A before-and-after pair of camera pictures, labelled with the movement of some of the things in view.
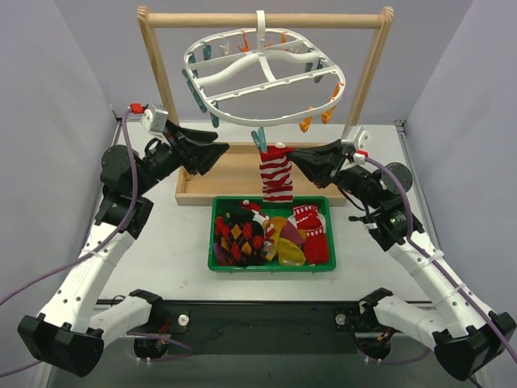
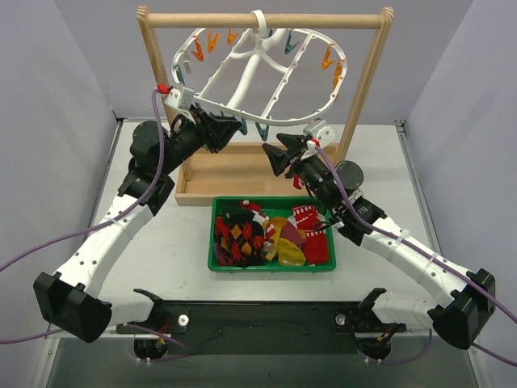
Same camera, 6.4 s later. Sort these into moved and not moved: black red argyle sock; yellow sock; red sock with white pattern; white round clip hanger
Moved: white round clip hanger
Not moved: yellow sock; red sock with white pattern; black red argyle sock
